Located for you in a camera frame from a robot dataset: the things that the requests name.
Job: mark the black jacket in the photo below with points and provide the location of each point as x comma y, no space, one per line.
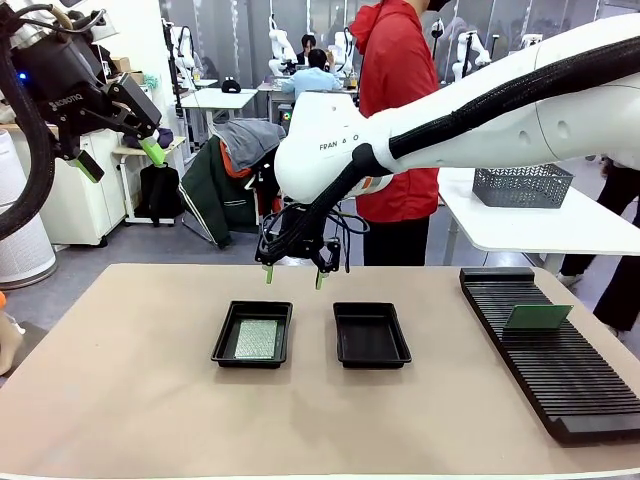
267,195

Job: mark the grey hoodie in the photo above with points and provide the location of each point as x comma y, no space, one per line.
250,140

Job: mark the dark green jacket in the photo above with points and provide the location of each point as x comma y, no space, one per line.
210,195

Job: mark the grey plastic basket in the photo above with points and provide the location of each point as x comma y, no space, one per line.
520,187

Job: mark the beige mannequin leg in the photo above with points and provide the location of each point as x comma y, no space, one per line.
10,340

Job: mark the black cap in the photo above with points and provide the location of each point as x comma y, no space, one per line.
231,87

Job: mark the black backpack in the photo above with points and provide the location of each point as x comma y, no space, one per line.
160,195

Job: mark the person in red jacket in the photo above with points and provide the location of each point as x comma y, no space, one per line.
395,75

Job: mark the green printed circuit board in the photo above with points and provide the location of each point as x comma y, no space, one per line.
537,316
256,340

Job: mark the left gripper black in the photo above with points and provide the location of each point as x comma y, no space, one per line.
65,85

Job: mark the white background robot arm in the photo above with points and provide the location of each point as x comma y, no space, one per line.
184,50
281,47
530,41
342,50
472,52

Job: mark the seated person in blue shirt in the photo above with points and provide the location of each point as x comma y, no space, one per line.
310,80

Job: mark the seated person with black hair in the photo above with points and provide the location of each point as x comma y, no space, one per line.
307,45

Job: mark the white side table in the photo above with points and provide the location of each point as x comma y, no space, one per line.
540,230

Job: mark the cardboard box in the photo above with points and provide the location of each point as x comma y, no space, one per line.
135,78
121,65

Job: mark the white air purifier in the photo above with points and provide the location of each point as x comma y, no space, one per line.
22,250

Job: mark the black slotted PCB rack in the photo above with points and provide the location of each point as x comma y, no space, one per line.
550,370

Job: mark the small wooden top desk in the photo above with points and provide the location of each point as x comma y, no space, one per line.
130,180

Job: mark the purple bag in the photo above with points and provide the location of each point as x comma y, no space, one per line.
167,136

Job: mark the black tripod stand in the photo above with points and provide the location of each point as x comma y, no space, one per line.
467,55

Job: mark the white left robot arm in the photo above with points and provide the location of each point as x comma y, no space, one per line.
30,25

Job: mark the black ESD tray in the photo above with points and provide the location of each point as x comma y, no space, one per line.
224,342
370,340

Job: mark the white workshop table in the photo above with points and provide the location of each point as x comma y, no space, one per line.
220,100

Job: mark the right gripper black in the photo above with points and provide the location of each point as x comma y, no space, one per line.
300,247

